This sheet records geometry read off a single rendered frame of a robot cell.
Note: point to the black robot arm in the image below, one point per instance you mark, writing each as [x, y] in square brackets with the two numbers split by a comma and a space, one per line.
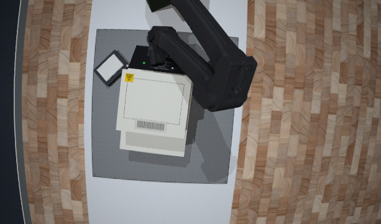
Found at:
[213, 86]

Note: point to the white thermal cycler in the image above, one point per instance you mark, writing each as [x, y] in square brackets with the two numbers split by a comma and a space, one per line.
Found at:
[153, 101]

